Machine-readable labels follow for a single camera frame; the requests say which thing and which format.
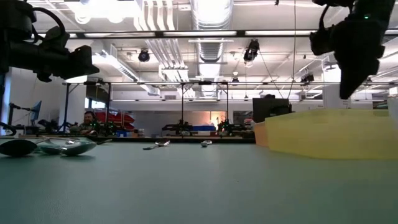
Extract green table mat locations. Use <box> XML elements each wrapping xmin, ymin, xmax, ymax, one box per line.
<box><xmin>0</xmin><ymin>138</ymin><xmax>398</xmax><ymax>224</ymax></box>

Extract black ceiling camera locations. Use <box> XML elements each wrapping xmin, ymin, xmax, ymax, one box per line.
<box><xmin>137</xmin><ymin>49</ymin><xmax>151</xmax><ymax>63</ymax></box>
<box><xmin>243</xmin><ymin>38</ymin><xmax>261</xmax><ymax>63</ymax></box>
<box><xmin>300</xmin><ymin>72</ymin><xmax>315</xmax><ymax>84</ymax></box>

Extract blue background monitor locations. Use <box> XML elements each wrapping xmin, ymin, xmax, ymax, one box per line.
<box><xmin>29</xmin><ymin>100</ymin><xmax>43</xmax><ymax>123</ymax></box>

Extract white ceiling pipes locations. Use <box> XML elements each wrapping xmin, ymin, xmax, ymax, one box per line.
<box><xmin>133</xmin><ymin>0</ymin><xmax>191</xmax><ymax>82</ymax></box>

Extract orange plastic bin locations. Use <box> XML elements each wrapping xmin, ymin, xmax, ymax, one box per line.
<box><xmin>253</xmin><ymin>121</ymin><xmax>270</xmax><ymax>147</ymax></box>

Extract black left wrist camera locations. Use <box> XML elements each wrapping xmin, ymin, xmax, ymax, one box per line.
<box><xmin>42</xmin><ymin>24</ymin><xmax>71</xmax><ymax>48</ymax></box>

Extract blue storage box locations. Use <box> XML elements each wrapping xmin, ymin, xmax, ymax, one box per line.
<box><xmin>191</xmin><ymin>124</ymin><xmax>217</xmax><ymax>132</ymax></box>

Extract silver ventilation duct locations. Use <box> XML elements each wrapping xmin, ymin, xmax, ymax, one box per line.
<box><xmin>190</xmin><ymin>0</ymin><xmax>234</xmax><ymax>98</ymax></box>

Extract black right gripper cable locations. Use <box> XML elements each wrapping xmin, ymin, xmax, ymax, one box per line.
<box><xmin>318</xmin><ymin>3</ymin><xmax>331</xmax><ymax>32</ymax></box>

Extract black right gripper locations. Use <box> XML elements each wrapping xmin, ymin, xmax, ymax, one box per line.
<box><xmin>330</xmin><ymin>12</ymin><xmax>387</xmax><ymax>100</ymax></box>

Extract red storage shelves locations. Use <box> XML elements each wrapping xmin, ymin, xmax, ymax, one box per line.
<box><xmin>101</xmin><ymin>110</ymin><xmax>136</xmax><ymax>130</ymax></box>

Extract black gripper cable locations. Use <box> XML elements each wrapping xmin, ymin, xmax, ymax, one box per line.
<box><xmin>30</xmin><ymin>5</ymin><xmax>67</xmax><ymax>43</ymax></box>
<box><xmin>318</xmin><ymin>3</ymin><xmax>331</xmax><ymax>32</ymax></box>

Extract yellow plastic bin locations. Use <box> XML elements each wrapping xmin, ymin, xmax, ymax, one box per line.
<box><xmin>264</xmin><ymin>108</ymin><xmax>398</xmax><ymax>161</ymax></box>

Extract black metal spoon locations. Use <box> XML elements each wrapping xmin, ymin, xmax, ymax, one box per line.
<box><xmin>36</xmin><ymin>143</ymin><xmax>65</xmax><ymax>156</ymax></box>
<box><xmin>60</xmin><ymin>140</ymin><xmax>98</xmax><ymax>157</ymax></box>
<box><xmin>142</xmin><ymin>139</ymin><xmax>171</xmax><ymax>151</ymax></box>

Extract seated person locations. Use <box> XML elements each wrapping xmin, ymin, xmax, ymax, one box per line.
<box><xmin>68</xmin><ymin>110</ymin><xmax>101</xmax><ymax>136</ymax></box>

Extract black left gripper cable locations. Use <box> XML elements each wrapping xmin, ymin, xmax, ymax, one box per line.
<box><xmin>30</xmin><ymin>5</ymin><xmax>67</xmax><ymax>43</ymax></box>

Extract black aluminium table frame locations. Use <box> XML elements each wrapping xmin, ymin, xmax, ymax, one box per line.
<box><xmin>0</xmin><ymin>134</ymin><xmax>256</xmax><ymax>144</ymax></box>

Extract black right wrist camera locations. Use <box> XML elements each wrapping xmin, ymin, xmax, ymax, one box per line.
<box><xmin>309</xmin><ymin>24</ymin><xmax>336</xmax><ymax>57</ymax></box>

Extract black background monitor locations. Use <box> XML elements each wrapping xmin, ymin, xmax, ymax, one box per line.
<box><xmin>252</xmin><ymin>95</ymin><xmax>294</xmax><ymax>123</ymax></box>

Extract black overhead light bar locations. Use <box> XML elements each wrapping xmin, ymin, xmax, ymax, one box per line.
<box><xmin>67</xmin><ymin>29</ymin><xmax>398</xmax><ymax>40</ymax></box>

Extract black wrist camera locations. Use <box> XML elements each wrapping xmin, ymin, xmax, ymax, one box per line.
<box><xmin>42</xmin><ymin>24</ymin><xmax>71</xmax><ymax>48</ymax></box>
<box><xmin>309</xmin><ymin>24</ymin><xmax>336</xmax><ymax>57</ymax></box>

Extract black background workstation frame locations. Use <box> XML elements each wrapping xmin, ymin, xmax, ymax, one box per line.
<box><xmin>62</xmin><ymin>80</ymin><xmax>398</xmax><ymax>138</ymax></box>

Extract green lit background robot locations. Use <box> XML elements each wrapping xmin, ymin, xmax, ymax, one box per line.
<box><xmin>93</xmin><ymin>119</ymin><xmax>118</xmax><ymax>136</ymax></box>

